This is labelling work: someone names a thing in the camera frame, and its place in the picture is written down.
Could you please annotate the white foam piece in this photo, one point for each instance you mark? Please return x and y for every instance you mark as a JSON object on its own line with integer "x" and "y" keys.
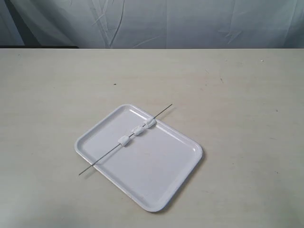
{"x": 148, "y": 123}
{"x": 123, "y": 141}
{"x": 138, "y": 130}

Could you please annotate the thin metal skewer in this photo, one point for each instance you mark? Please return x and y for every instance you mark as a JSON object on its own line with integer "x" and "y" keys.
{"x": 118, "y": 145}

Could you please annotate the white rectangular plastic tray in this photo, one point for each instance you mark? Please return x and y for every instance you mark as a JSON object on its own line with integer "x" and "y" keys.
{"x": 151, "y": 167}

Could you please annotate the grey backdrop cloth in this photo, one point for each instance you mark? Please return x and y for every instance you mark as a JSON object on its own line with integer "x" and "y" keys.
{"x": 152, "y": 23}

